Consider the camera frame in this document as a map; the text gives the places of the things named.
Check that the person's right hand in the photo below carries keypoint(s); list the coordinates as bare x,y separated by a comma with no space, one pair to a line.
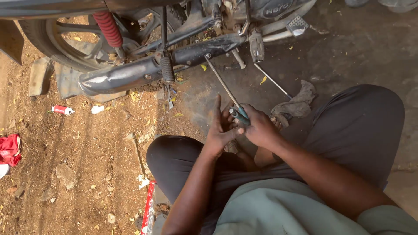
263,130

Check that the person's left hand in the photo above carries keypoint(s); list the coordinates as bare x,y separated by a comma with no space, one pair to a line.
217,133

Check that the person's right fingers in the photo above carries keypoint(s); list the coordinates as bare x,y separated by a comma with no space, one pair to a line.
252,112

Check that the person's foot in sandal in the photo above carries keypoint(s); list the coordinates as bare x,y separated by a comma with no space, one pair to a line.
280,121

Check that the long thin steel screwdriver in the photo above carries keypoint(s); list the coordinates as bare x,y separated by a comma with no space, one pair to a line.
272,81

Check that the dirty grey rag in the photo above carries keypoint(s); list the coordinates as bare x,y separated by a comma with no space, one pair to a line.
295,104

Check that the black rubber rider footpeg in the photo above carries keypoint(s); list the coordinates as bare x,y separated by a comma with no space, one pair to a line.
256,47

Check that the small steel spanner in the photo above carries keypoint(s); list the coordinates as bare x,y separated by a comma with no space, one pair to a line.
169,99

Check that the black ribbed passenger footpeg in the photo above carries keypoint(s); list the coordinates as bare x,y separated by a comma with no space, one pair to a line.
167,70

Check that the silver brake pedal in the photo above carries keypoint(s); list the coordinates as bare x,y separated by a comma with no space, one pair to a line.
295,25

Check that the person's dark grey trousers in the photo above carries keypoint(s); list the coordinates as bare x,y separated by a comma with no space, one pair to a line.
352,130

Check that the black motorcycle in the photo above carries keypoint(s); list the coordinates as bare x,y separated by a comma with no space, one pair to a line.
202,22

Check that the person's pale green shirt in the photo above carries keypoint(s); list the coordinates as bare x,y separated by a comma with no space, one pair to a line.
287,212

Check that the chrome black exhaust muffler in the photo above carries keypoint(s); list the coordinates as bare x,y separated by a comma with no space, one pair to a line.
130,71

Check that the red and white packet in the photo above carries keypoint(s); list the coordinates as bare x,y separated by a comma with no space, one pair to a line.
148,209

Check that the crumpled white paper scrap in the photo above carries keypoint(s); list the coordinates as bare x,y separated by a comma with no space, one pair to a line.
97,109

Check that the red shock absorber spring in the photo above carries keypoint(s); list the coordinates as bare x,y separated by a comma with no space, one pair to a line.
108,28

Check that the large stone slab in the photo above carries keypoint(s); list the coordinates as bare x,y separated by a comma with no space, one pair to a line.
67,83

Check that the red and white tube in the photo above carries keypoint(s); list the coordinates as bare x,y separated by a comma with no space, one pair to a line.
62,110

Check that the motorcycle rear wheel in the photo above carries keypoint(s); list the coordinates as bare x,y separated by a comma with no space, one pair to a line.
70,45

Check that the grey rock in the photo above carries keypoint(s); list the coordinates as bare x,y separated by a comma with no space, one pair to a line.
66,176

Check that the flat grey stone block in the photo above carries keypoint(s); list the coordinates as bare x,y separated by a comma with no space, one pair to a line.
39,76

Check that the red cloth bag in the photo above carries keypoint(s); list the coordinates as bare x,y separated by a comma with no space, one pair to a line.
9,150

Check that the black rear mudflap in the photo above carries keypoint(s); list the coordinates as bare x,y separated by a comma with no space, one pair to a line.
10,40

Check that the white plastic object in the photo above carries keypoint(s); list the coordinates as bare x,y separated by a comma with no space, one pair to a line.
3,170

